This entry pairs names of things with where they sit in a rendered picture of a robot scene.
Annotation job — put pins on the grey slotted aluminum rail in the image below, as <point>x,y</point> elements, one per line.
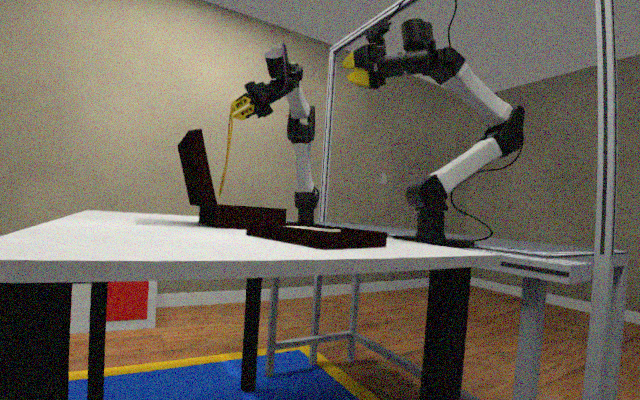
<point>568,272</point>

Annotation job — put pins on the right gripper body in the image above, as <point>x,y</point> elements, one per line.
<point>255,99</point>

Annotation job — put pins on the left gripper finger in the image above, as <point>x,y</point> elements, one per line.
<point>360,78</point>
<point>349,63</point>

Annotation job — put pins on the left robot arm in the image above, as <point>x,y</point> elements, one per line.
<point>428,193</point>

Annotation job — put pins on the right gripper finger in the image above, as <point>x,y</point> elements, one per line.
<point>235,105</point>
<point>241,114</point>

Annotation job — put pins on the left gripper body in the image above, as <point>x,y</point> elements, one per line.
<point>366,56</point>

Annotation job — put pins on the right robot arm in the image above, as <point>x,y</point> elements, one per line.
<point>300,134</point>

